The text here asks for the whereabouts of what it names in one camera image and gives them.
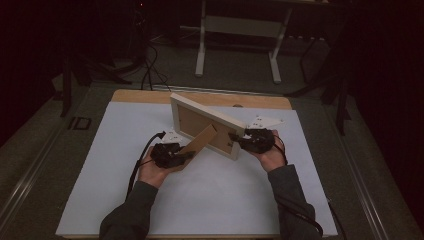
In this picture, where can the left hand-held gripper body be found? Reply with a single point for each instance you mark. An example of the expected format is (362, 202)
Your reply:
(165, 156)

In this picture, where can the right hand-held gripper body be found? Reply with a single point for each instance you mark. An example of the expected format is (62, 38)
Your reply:
(261, 141)

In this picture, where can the wooden picture frame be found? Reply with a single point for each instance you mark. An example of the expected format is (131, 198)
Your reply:
(203, 123)

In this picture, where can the person's left hand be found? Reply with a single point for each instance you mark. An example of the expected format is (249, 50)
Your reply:
(153, 173)

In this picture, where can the person's right hand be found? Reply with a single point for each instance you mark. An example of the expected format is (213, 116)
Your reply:
(273, 158)

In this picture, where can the white table sheet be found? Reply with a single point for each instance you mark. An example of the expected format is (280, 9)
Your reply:
(213, 200)

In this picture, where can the black metal stand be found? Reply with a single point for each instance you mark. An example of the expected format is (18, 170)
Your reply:
(66, 93)
(340, 106)

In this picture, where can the black floor bracket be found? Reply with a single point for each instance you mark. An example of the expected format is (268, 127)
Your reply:
(80, 123)

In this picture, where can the metal floor rail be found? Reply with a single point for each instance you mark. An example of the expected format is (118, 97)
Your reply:
(361, 186)
(30, 176)

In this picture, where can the white metal desk frame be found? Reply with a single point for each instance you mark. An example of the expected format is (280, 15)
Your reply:
(240, 26)

